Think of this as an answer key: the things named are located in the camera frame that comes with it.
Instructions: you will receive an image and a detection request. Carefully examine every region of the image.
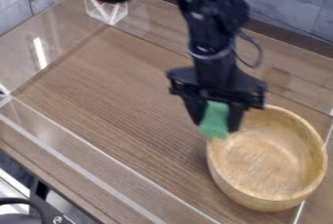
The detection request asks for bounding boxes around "black table frame leg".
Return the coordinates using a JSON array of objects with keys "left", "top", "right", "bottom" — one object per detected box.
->
[{"left": 29, "top": 179, "right": 88, "bottom": 224}]

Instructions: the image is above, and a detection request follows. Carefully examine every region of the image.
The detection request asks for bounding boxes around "black cable under table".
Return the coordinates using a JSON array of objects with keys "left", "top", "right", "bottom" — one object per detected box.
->
[{"left": 0, "top": 197, "right": 35, "bottom": 224}]

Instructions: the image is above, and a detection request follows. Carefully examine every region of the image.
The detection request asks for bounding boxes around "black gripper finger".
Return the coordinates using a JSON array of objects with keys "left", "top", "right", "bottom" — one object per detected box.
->
[
  {"left": 180, "top": 91, "right": 208, "bottom": 126},
  {"left": 227, "top": 102, "right": 245, "bottom": 132}
]

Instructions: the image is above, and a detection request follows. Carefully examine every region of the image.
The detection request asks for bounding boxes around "round wooden bowl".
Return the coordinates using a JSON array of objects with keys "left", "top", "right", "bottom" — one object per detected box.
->
[{"left": 207, "top": 105, "right": 327, "bottom": 212}]

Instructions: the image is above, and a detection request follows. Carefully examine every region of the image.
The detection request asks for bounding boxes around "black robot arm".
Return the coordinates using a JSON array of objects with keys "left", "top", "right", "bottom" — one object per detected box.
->
[{"left": 166, "top": 0, "right": 266, "bottom": 138}]

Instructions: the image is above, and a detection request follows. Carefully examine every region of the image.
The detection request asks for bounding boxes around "clear acrylic corner bracket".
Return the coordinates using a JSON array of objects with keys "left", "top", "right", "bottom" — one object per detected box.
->
[{"left": 83, "top": 0, "right": 127, "bottom": 25}]

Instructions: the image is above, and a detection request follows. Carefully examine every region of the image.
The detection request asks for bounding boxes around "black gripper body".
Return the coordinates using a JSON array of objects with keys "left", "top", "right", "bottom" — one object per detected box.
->
[{"left": 166, "top": 48, "right": 266, "bottom": 109}]

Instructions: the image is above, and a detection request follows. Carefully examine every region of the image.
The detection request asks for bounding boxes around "green rectangular stick block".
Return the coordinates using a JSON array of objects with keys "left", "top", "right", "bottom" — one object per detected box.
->
[{"left": 199, "top": 100, "right": 228, "bottom": 139}]

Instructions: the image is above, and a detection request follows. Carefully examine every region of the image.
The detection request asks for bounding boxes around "clear acrylic enclosure wall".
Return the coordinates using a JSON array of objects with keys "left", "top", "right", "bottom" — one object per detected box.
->
[{"left": 0, "top": 20, "right": 333, "bottom": 224}]

